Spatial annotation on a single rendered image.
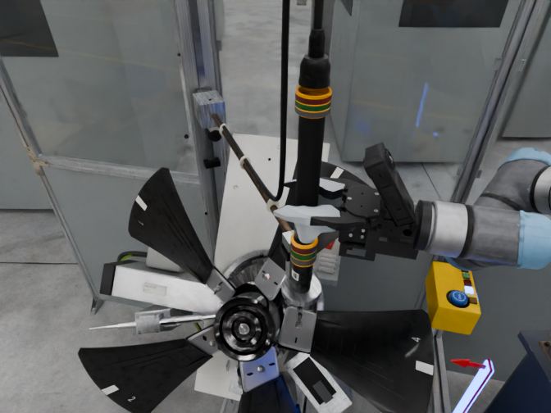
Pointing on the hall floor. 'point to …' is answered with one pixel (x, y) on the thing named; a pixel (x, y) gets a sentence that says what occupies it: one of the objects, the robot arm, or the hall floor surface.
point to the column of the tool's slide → (209, 185)
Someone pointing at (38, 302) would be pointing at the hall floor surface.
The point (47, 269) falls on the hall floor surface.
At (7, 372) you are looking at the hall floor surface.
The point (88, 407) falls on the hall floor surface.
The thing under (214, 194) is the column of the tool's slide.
